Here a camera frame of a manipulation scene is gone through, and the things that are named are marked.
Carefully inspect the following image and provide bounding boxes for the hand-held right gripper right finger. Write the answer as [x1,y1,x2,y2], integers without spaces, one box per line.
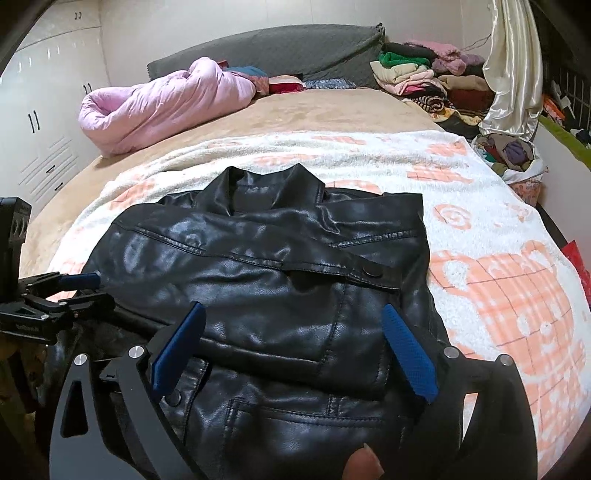
[381,305,539,480]

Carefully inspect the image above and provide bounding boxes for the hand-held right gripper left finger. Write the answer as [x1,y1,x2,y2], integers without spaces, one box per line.
[48,301,208,480]

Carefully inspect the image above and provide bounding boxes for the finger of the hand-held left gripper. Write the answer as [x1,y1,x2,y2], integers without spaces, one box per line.
[25,292,116,320]
[18,272,101,296]

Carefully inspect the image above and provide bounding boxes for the black leather jacket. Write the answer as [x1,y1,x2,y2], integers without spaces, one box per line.
[46,164,458,480]

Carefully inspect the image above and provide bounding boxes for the white bag of clothes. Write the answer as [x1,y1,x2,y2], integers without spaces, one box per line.
[471,134,548,185]

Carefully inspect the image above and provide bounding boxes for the pile of folded clothes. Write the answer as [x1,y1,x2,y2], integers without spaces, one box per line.
[370,41,497,139]

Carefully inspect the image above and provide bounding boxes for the heap of mixed clothes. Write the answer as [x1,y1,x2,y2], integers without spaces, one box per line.
[542,92,591,144]

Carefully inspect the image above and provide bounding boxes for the person's right hand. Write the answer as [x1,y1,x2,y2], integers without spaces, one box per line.
[344,443,385,480]

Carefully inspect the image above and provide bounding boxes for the white and pink printed blanket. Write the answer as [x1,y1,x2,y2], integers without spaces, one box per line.
[48,130,591,480]

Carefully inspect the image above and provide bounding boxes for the white wardrobe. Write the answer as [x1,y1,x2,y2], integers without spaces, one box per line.
[0,0,112,204]

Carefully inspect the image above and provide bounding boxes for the red plastic bag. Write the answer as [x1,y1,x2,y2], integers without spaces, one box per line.
[563,240,588,274]

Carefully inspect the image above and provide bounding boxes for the pink quilt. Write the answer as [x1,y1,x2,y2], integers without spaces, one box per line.
[78,58,257,157]

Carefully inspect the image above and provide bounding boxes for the floral fabric basket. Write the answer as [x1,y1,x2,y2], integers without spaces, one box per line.
[508,180,543,207]

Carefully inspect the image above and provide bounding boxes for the teal cloth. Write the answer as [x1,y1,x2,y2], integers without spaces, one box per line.
[226,66,269,80]

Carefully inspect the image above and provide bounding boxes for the beige plush bed cover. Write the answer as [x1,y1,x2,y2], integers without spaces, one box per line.
[21,85,444,278]

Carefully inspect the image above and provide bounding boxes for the green ledge cover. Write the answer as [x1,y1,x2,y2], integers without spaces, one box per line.
[538,115,591,149]

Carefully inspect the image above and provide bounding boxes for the blue patterned cloth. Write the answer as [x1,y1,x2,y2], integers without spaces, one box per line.
[305,78,356,91]

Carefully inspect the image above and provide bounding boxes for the red folded cloth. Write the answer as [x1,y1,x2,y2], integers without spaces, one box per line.
[268,76,305,95]

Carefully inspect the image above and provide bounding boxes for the cream satin curtain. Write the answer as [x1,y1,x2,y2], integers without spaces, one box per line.
[478,0,546,139]

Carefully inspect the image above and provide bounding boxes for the grey padded headboard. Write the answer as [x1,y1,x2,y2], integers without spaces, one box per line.
[147,23,386,88]

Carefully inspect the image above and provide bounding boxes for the black wire rack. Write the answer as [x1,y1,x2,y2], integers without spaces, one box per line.
[542,65,591,139]

